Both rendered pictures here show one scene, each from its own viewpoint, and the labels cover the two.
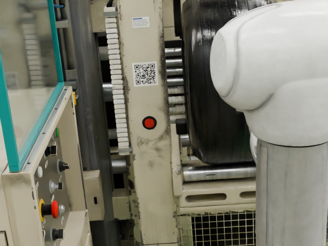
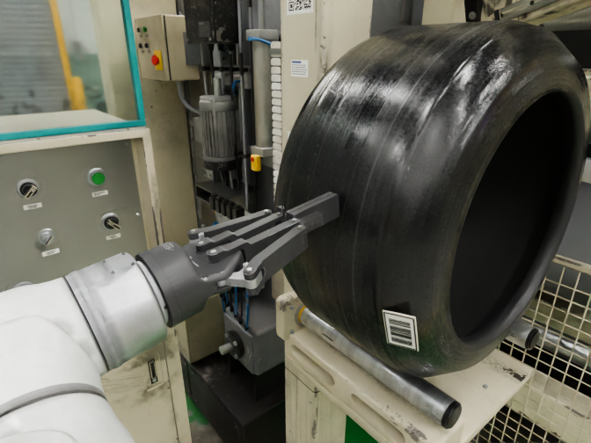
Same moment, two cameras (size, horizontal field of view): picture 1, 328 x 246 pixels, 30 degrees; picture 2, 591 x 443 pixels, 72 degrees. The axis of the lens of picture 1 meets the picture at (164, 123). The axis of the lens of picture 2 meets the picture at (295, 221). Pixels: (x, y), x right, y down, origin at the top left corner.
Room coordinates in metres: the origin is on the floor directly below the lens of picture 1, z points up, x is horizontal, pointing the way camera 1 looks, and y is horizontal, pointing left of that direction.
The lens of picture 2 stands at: (1.27, -0.58, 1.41)
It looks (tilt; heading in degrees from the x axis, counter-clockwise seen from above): 22 degrees down; 49
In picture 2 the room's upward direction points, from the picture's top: straight up
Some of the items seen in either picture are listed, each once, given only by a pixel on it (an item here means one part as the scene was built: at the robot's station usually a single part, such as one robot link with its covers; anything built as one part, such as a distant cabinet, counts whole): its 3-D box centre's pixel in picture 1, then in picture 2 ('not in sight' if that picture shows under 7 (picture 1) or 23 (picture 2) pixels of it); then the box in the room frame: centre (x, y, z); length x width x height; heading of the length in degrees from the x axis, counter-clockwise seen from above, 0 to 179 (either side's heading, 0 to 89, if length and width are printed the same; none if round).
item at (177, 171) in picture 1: (176, 156); (347, 287); (1.89, -0.03, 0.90); 0.40 x 0.03 x 0.10; 179
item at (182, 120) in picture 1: (181, 126); not in sight; (2.00, -0.06, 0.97); 0.05 x 0.04 x 0.05; 179
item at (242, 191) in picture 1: (234, 189); (362, 381); (1.75, -0.21, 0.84); 0.36 x 0.09 x 0.06; 89
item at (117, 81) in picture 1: (119, 82); (287, 156); (1.85, 0.13, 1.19); 0.05 x 0.04 x 0.48; 179
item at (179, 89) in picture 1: (161, 82); not in sight; (2.27, 0.00, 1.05); 0.20 x 0.15 x 0.30; 89
